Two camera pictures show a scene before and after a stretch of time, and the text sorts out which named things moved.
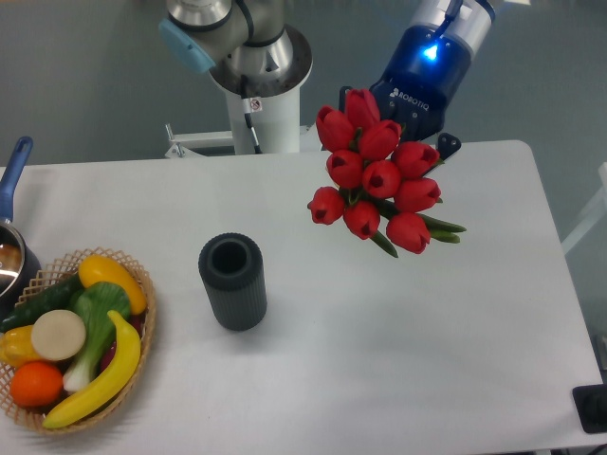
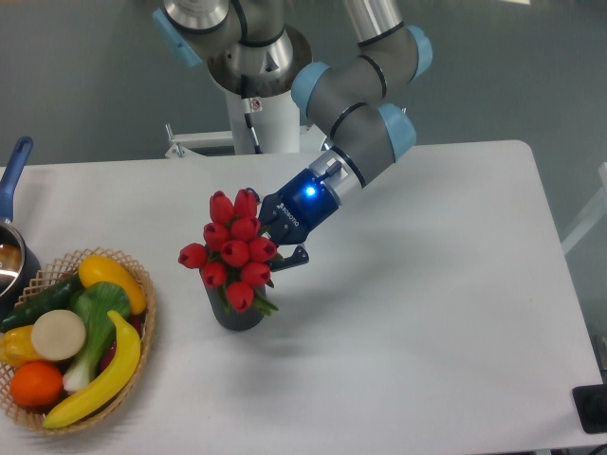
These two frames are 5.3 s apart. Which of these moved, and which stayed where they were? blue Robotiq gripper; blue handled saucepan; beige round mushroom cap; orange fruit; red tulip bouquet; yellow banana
Moved: blue Robotiq gripper; red tulip bouquet
Stayed: beige round mushroom cap; orange fruit; blue handled saucepan; yellow banana
